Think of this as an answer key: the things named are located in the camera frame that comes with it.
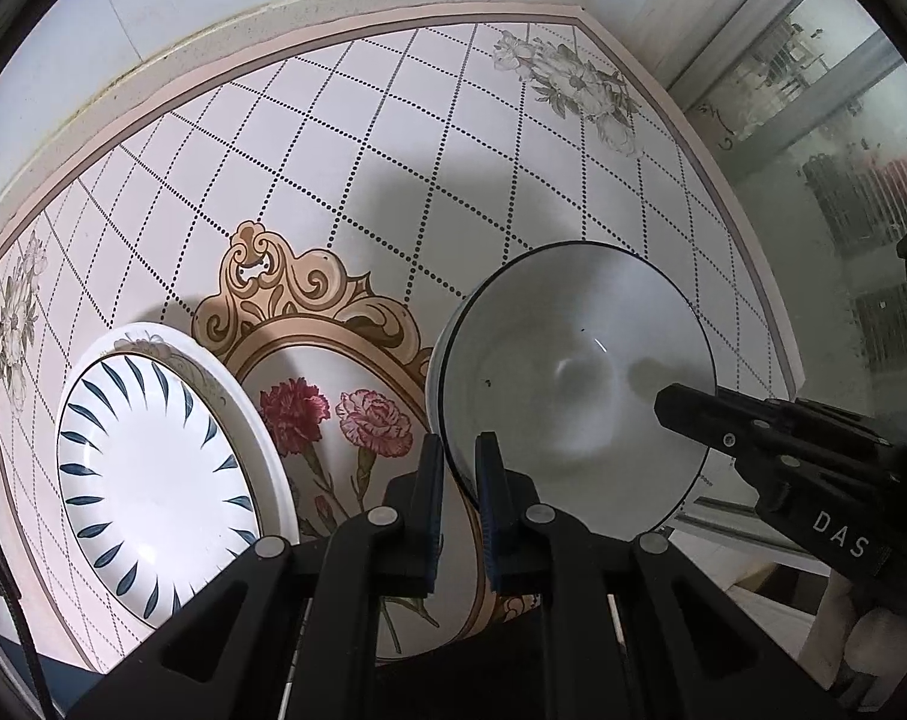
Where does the white bowl dark rim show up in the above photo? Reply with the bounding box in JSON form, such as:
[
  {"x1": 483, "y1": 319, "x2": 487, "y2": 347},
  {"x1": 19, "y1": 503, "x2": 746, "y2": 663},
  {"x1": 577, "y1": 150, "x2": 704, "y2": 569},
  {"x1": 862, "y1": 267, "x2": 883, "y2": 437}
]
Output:
[{"x1": 426, "y1": 241, "x2": 717, "y2": 541}]

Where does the white grey-flower oval plate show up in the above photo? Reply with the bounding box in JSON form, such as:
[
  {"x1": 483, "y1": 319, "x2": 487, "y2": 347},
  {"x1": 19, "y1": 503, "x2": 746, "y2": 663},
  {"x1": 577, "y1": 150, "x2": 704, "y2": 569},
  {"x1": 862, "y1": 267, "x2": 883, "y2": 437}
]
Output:
[{"x1": 58, "y1": 322, "x2": 301, "y2": 544}]

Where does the blue leaf pattern plate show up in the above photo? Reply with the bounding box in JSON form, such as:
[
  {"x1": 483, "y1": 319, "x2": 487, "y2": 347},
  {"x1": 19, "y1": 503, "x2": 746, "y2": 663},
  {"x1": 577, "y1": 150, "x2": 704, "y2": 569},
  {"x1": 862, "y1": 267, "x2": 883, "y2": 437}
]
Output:
[{"x1": 55, "y1": 353, "x2": 262, "y2": 629}]

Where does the black cable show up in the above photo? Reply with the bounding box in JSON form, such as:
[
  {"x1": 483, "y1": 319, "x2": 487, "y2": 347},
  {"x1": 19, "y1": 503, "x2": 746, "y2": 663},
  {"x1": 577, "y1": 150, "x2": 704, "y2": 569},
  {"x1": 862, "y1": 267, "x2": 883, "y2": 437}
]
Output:
[{"x1": 0, "y1": 515, "x2": 59, "y2": 720}]

